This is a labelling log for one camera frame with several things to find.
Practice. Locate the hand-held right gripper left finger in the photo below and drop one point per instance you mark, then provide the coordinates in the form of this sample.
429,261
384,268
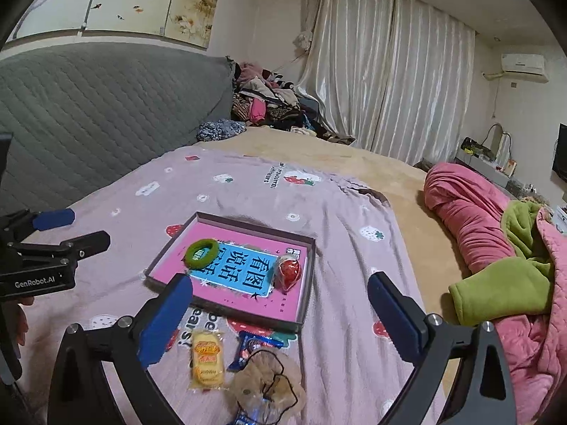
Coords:
164,318

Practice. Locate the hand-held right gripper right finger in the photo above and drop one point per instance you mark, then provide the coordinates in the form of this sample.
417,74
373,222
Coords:
394,318

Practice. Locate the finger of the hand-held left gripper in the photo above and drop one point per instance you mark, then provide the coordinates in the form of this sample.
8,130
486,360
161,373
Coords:
88,242
53,219

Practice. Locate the grey cardboard tray box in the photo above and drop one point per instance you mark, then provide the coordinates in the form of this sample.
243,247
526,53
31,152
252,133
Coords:
283,323

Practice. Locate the beige cloth with black trim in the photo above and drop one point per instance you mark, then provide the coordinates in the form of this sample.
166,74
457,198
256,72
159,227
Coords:
265,372

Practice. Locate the person's left hand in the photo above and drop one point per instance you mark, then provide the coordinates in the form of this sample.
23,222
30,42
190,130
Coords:
22,323

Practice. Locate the yellow snack packet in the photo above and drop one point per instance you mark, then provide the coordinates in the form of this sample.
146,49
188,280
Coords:
207,358

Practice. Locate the blue cookie packet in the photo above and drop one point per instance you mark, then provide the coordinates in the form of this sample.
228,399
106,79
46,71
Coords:
248,347

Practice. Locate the pink and blue book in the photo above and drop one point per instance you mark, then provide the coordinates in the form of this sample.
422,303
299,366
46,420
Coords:
212,237

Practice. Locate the green blanket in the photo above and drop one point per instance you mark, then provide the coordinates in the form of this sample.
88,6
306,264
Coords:
500,292

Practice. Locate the small red egg toy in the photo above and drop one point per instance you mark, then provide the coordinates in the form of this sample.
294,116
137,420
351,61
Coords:
290,274

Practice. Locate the pink quilt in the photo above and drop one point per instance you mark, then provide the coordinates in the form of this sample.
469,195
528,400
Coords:
456,212

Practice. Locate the grey quilted cover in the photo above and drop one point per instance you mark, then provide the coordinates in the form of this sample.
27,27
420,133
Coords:
110,106

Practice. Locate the beige bed sheet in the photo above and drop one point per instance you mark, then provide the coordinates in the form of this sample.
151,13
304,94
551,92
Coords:
398,177

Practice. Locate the purple strawberry printed blanket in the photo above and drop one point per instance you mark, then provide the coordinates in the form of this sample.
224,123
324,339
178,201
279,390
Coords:
265,195

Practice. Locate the blue floral cloth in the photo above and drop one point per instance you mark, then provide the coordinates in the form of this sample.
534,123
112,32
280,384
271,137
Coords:
221,130

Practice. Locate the grey side cabinet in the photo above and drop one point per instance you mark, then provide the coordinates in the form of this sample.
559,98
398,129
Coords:
496,175

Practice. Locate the white arched mirror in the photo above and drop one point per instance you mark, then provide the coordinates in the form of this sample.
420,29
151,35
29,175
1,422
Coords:
505,146

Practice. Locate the pile of clothes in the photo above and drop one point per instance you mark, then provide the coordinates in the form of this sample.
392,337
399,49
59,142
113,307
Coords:
265,97

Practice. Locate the black television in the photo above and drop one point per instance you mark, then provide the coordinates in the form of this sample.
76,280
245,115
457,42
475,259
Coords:
561,150

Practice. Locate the white curtain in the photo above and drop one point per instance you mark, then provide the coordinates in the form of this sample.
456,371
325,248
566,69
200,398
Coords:
376,75

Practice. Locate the white air conditioner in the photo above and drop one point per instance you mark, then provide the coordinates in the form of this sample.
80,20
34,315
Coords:
522,64

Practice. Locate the wall poster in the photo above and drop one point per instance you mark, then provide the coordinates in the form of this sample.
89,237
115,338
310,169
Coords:
133,0

